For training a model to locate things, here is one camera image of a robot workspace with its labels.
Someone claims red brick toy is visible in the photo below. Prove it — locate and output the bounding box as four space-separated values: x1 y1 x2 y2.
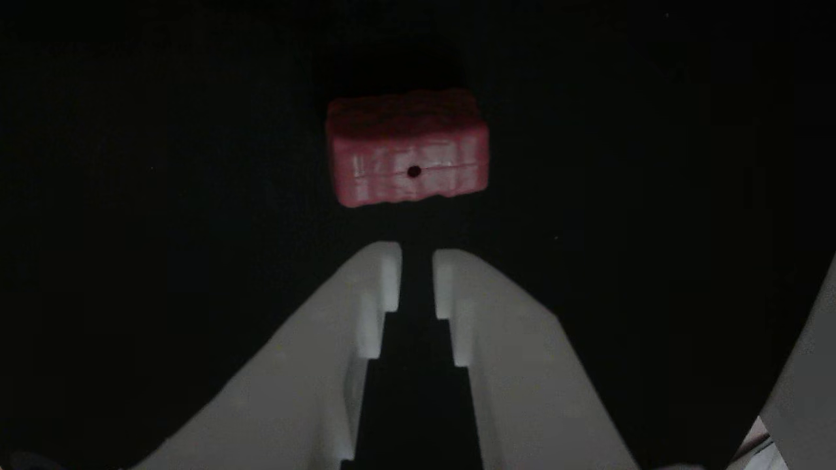
325 88 490 208

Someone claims black desk mat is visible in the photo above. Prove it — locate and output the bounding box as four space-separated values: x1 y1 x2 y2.
0 0 836 470

